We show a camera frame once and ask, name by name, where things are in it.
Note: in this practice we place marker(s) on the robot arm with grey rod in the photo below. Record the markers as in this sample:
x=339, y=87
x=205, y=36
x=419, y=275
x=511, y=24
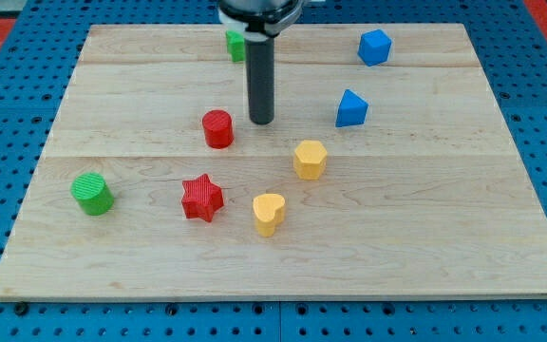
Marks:
x=259, y=22

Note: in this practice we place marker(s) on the red star block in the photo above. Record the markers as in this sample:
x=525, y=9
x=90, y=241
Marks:
x=201, y=198

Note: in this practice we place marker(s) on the green star block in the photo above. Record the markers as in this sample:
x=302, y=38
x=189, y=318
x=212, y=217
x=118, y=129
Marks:
x=235, y=46

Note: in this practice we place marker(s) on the yellow hexagon block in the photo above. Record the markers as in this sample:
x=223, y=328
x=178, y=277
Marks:
x=309, y=160

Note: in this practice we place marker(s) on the yellow heart block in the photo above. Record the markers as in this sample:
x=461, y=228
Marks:
x=269, y=211

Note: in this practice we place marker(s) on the red cylinder block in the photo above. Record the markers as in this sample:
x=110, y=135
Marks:
x=217, y=127

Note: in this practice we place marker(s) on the blue triangular block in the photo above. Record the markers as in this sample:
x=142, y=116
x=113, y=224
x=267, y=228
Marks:
x=352, y=110

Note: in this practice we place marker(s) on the wooden board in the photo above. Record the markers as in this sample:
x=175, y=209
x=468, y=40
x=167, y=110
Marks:
x=427, y=200

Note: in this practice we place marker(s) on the blue cube block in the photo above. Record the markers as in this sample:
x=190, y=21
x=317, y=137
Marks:
x=374, y=47

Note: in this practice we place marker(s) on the green cylinder block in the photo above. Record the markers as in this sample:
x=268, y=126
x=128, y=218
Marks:
x=92, y=194

